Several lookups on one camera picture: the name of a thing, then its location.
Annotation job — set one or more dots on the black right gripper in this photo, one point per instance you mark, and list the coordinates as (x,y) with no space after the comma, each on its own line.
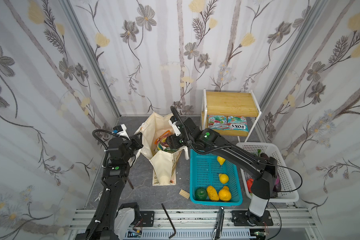
(174,140)

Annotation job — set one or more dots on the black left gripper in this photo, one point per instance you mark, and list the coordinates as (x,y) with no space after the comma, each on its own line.
(136,142)

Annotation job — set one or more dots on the green snack bag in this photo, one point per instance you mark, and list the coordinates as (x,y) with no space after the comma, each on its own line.
(162,147)

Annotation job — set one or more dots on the cream canvas grocery bag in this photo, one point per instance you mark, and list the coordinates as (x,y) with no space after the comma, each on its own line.
(164,163)

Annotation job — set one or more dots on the orange pink snack bag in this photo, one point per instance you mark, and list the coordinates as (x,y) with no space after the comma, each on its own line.
(164,135)

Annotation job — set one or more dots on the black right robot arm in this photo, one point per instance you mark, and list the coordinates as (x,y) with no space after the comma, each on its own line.
(263,171)

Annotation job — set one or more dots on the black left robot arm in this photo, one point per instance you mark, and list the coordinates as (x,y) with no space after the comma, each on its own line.
(111,221)

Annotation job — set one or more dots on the Fox's candy bag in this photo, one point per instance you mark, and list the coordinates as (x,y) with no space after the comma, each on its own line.
(225,123)

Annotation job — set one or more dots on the teal plastic basket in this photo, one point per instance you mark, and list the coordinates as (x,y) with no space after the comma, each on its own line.
(204,172)

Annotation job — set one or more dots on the black hex key on floor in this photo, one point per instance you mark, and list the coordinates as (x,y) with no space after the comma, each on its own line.
(130,183)

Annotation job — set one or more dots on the white wooden two-tier shelf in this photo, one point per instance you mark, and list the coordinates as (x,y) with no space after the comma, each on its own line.
(231,104)

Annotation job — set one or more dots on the small wooden block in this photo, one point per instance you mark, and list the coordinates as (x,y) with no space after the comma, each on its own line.
(184,194)

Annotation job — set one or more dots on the green bell pepper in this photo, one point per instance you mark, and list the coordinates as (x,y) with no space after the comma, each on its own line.
(201,194)

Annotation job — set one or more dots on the yellow corn cob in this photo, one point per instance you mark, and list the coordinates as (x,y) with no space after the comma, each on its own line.
(212,194)

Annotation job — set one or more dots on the yellow gourd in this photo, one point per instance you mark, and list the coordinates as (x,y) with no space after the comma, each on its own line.
(225,194)

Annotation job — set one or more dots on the red tomato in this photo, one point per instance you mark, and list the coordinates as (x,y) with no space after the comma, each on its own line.
(249,185)

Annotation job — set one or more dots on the black metal cylinder tool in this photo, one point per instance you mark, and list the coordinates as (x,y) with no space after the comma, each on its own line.
(219,224)

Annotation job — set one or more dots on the white plastic basket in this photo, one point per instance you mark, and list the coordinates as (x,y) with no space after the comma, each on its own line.
(287,183)

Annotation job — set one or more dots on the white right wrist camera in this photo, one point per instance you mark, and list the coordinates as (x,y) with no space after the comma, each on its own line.
(176,129)

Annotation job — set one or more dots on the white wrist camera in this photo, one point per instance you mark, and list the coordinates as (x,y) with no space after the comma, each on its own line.
(176,129)
(120,131)

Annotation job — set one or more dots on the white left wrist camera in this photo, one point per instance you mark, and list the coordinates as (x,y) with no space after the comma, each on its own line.
(120,131)

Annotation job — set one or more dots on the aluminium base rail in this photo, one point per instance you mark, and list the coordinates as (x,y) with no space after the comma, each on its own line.
(288,224)

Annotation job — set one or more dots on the black hex key on rail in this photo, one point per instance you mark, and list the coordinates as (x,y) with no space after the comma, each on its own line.
(170,221)

